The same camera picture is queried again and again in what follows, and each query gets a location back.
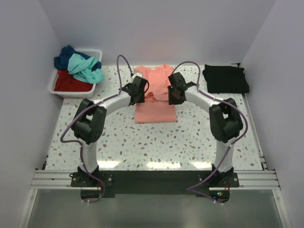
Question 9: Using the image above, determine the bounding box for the pink t shirt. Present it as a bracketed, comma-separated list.
[134, 64, 177, 124]

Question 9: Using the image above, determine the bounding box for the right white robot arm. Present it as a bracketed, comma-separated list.
[168, 73, 243, 187]

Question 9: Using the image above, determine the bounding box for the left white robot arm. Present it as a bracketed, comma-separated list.
[71, 76, 150, 186]

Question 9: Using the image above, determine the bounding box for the folded black t shirt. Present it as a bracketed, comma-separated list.
[202, 65, 249, 94]

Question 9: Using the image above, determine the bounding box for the white plastic laundry basket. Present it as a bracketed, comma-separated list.
[48, 48, 103, 99]

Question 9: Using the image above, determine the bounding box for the teal t shirt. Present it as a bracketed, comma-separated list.
[67, 53, 105, 84]

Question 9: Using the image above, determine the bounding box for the red t shirt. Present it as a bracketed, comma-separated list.
[54, 70, 93, 92]

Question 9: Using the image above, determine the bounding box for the navy blue t shirt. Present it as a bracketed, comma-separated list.
[54, 45, 91, 70]

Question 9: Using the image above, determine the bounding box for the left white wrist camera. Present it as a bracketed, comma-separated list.
[131, 72, 143, 78]

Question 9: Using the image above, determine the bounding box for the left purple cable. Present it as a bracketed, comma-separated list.
[60, 55, 135, 204]

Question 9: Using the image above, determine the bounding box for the purple cable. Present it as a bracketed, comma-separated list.
[172, 61, 249, 199]
[60, 55, 135, 204]

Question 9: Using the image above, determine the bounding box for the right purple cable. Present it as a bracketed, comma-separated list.
[172, 61, 249, 199]

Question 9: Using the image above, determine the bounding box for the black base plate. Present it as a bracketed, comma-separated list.
[69, 169, 240, 202]

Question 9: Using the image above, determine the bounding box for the aluminium frame rail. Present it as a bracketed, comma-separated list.
[30, 170, 281, 190]

